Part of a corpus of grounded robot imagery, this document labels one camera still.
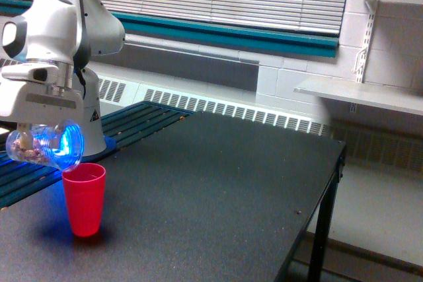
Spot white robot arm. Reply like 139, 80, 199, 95
1, 0, 125, 164

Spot black table leg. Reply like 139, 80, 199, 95
307, 149, 346, 281

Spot red plastic cup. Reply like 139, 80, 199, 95
62, 163, 106, 237

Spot blue slatted mounting rails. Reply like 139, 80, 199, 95
1, 102, 193, 208

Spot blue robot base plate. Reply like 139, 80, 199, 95
82, 135, 117, 159

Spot teal window sill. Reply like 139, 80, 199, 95
0, 0, 340, 59

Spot clear plastic cup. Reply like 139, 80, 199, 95
5, 120, 85, 171

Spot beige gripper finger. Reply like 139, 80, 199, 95
17, 123, 30, 149

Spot white baseboard radiator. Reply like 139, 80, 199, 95
88, 75, 422, 172

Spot lower white wall shelf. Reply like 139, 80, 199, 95
294, 77, 422, 116

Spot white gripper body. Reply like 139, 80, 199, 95
1, 61, 83, 125

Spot white shelf bracket rail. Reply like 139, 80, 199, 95
353, 0, 378, 83

